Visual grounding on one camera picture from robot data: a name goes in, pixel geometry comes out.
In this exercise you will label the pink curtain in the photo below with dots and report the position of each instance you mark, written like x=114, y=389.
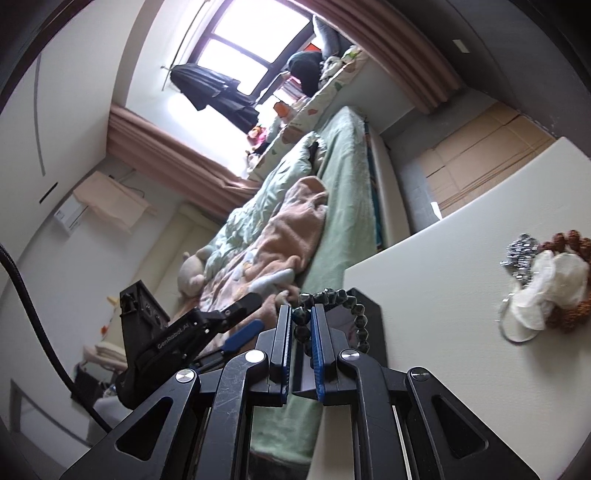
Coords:
x=392, y=50
x=161, y=143

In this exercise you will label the beige cloth cover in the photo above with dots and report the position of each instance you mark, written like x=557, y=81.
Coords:
x=111, y=196

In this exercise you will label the green quilt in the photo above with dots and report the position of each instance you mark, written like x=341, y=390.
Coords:
x=268, y=194

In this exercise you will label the window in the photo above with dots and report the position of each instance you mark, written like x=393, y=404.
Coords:
x=240, y=27

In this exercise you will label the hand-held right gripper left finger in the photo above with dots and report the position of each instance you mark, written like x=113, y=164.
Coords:
x=286, y=353

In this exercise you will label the white bed frame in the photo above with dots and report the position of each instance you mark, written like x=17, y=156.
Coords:
x=385, y=194

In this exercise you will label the grey pillow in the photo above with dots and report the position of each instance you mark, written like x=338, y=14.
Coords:
x=328, y=37

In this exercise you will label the beige plush toy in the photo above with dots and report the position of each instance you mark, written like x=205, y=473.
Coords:
x=191, y=274

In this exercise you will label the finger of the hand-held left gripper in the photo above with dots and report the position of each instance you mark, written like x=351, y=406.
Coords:
x=244, y=334
x=242, y=307

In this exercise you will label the black cushion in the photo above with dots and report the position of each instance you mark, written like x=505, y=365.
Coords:
x=305, y=69

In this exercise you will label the long printed cushion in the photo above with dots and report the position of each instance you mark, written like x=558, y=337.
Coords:
x=318, y=99

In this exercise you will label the black jewelry tray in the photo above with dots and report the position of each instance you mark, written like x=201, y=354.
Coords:
x=373, y=334

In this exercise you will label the green bed sheet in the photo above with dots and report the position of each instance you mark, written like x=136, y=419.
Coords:
x=346, y=184

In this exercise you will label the white air conditioner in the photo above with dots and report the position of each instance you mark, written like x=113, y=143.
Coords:
x=69, y=218

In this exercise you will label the black hanging garment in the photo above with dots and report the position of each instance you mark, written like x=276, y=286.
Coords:
x=207, y=85

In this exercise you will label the black basket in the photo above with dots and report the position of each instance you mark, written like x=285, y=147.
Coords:
x=88, y=383

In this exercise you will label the white fabric flower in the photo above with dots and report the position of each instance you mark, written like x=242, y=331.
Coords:
x=558, y=277

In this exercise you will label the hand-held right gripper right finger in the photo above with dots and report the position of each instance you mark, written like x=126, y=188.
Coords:
x=316, y=355

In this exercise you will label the pink toy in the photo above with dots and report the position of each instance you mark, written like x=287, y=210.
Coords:
x=256, y=136

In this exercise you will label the silver crystal ornament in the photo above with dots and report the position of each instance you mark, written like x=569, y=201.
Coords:
x=521, y=256

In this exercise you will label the folded beige towels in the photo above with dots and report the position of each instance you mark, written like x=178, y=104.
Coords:
x=104, y=355

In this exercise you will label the flattened cardboard box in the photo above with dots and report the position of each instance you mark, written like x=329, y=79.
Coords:
x=475, y=157

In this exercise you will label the pink fleece blanket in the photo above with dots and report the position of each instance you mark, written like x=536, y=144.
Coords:
x=295, y=221

